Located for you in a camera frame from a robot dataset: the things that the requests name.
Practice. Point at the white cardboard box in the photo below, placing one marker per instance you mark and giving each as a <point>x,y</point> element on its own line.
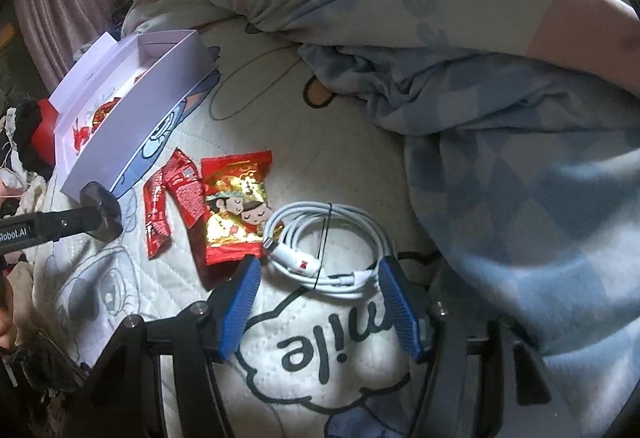
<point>145,118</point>

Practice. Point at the red gold cartoon packet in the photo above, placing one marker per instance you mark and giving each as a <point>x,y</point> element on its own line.
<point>235,213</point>

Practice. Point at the white cartoon quilt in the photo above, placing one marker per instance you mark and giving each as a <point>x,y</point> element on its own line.
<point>310,168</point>

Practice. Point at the slim red snack packet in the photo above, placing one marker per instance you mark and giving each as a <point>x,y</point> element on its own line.
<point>156,218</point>

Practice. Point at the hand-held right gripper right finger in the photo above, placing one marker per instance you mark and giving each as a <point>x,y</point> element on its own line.
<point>400,313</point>

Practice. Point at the long red green-label packet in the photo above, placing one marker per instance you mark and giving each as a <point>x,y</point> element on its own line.
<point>140,78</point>

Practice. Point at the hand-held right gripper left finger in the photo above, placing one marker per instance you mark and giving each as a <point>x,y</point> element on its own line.
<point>240,313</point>

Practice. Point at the small black case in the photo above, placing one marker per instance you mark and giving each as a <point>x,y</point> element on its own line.
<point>102,213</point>

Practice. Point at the small red gold packet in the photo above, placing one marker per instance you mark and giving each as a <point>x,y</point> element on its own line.
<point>104,110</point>

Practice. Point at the red printed snack packet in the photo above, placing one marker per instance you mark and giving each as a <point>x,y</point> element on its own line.
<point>185,188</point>

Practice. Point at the white fuzzy cloth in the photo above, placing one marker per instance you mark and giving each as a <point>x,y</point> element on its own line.
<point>31,195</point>

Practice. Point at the pastel patterned duvet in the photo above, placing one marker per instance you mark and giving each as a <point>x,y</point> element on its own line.
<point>500,118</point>

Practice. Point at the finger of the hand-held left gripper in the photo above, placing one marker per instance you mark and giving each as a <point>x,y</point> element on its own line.
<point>65,220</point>

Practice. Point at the black cloth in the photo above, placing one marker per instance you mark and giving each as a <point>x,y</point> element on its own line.
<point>25,130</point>

